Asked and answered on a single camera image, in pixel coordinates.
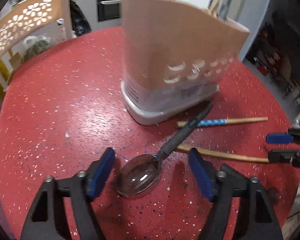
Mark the black handled spoon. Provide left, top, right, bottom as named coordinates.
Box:
left=116, top=102, right=213, bottom=196

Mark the blue patterned wooden chopstick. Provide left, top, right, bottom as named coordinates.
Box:
left=176, top=116, right=269, bottom=129

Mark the beige plastic utensil holder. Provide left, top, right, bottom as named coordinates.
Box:
left=121, top=0, right=249, bottom=126

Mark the beige perforated chair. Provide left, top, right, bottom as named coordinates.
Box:
left=0, top=0, right=73, bottom=90

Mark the black built-in oven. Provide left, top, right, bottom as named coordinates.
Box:
left=96, top=0, right=121, bottom=22

